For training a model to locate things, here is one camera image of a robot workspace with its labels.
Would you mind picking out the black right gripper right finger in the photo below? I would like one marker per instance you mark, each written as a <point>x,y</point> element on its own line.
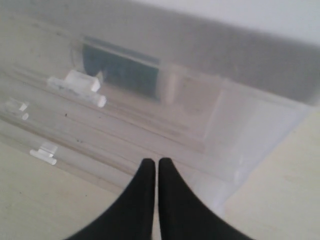
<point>182,215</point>

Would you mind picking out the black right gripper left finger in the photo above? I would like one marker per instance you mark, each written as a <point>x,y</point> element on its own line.
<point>131,216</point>

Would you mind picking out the white bottle blue label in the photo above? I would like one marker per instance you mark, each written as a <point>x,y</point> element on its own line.
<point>130,70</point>

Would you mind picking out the bottom wide clear drawer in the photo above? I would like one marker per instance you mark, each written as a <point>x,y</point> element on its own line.
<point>73,162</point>

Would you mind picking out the wide clear drawer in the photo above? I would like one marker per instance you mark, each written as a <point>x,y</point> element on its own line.
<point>112,123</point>
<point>73,162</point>

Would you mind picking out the middle wide clear drawer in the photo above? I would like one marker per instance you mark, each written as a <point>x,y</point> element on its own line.
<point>112,123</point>

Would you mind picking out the white plastic drawer cabinet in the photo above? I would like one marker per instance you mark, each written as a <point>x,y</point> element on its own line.
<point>36,36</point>

